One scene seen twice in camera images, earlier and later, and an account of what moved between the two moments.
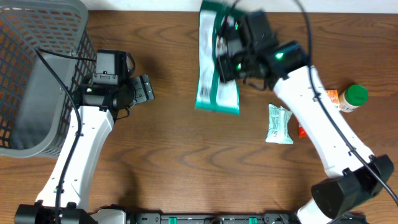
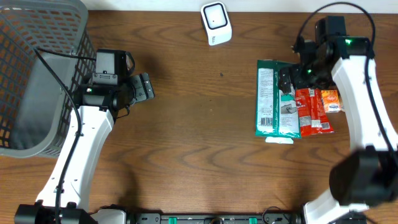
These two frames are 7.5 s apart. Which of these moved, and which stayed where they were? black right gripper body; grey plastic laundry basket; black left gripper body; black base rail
Moved: black right gripper body
Stayed: grey plastic laundry basket; black left gripper body; black base rail
